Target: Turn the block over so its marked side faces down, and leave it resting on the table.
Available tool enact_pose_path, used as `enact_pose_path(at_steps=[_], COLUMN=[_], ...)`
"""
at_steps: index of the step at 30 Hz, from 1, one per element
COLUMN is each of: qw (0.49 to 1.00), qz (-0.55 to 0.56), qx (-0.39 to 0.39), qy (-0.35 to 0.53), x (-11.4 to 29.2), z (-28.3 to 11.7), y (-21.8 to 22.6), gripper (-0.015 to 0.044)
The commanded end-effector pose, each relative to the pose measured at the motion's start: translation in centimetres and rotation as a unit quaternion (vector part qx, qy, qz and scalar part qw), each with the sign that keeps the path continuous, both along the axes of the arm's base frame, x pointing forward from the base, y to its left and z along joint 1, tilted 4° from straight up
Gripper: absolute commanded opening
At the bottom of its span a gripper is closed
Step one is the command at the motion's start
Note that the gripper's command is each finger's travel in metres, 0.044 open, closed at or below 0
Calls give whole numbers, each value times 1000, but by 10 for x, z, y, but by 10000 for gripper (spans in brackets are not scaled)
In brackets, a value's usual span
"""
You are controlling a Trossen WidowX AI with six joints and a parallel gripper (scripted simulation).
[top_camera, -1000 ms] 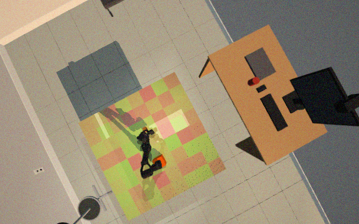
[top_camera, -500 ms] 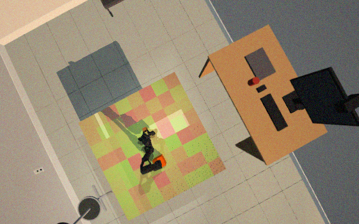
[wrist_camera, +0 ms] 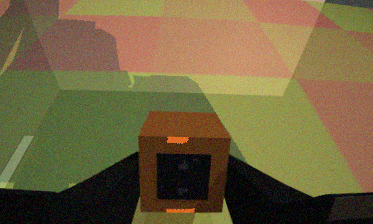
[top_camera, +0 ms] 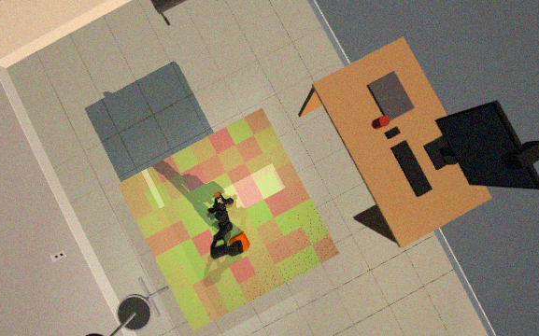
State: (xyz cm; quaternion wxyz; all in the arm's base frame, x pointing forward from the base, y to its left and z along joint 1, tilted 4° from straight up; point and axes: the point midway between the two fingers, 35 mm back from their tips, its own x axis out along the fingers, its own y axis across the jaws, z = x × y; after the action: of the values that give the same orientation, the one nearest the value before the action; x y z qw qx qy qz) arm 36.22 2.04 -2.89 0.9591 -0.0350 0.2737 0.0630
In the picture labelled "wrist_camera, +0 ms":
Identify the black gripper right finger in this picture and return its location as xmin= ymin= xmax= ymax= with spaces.
xmin=224 ymin=154 xmax=373 ymax=224

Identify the dark brown block with orange marks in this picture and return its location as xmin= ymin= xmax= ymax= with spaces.
xmin=138 ymin=111 xmax=231 ymax=213

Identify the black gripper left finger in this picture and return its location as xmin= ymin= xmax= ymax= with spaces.
xmin=0 ymin=152 xmax=140 ymax=224

